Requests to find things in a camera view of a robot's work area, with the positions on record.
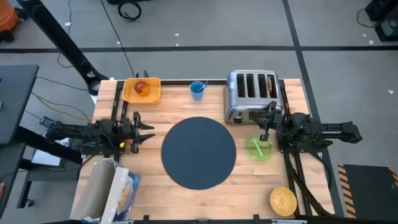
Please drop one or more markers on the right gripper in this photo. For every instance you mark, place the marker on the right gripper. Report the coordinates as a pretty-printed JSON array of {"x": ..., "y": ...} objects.
[{"x": 280, "y": 122}]

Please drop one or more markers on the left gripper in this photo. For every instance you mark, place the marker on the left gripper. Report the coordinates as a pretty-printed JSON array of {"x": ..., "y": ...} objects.
[{"x": 127, "y": 130}]

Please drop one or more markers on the green glass plate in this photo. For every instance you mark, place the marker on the green glass plate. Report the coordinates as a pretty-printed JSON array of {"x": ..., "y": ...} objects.
[{"x": 253, "y": 154}]

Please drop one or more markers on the red yellow apple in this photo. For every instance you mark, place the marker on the red yellow apple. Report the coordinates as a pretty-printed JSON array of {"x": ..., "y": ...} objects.
[{"x": 141, "y": 88}]

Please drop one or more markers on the blue plastic cup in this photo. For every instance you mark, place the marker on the blue plastic cup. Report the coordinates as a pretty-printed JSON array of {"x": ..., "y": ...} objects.
[{"x": 195, "y": 93}]

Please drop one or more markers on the blue bowl yellow patterned inside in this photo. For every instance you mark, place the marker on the blue bowl yellow patterned inside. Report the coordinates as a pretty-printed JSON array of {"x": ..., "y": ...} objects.
[{"x": 283, "y": 201}]

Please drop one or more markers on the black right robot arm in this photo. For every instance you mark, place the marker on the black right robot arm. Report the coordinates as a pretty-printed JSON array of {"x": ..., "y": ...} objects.
[{"x": 335, "y": 130}]

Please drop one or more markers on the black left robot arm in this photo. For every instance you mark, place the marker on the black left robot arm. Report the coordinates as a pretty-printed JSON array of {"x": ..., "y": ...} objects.
[{"x": 74, "y": 130}]

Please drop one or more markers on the silver four-slot toaster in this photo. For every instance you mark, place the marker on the silver four-slot toaster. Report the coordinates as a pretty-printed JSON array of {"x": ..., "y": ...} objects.
[{"x": 248, "y": 109}]

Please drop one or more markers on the yellow plastic bin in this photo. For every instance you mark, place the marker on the yellow plastic bin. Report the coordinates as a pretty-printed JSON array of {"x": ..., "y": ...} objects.
[{"x": 133, "y": 96}]

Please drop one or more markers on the round dark blue placemat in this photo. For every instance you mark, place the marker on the round dark blue placemat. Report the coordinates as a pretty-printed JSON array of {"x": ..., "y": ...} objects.
[{"x": 198, "y": 153}]

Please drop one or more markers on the white paper sheet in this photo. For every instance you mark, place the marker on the white paper sheet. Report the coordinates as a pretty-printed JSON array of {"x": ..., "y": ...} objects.
[{"x": 46, "y": 158}]

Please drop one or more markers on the black slanted rig column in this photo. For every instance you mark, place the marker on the black slanted rig column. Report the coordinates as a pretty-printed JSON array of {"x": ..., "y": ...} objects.
[{"x": 62, "y": 40}]

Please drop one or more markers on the black hazard-striped floor mat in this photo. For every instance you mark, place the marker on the black hazard-striped floor mat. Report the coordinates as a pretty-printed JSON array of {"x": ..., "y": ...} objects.
[{"x": 370, "y": 193}]

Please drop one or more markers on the black desk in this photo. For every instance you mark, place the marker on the black desk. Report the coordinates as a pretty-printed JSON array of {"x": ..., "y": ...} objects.
[
  {"x": 15, "y": 99},
  {"x": 9, "y": 174}
]

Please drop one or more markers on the black equipment box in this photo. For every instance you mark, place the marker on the black equipment box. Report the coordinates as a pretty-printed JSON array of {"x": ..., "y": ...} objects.
[
  {"x": 387, "y": 31},
  {"x": 382, "y": 9}
]

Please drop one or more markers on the orange bucket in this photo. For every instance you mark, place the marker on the orange bucket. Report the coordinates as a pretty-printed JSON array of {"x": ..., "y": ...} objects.
[{"x": 6, "y": 17}]

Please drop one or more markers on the black aluminium table frame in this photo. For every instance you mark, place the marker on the black aluminium table frame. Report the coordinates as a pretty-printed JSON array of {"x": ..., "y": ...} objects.
[{"x": 216, "y": 82}]

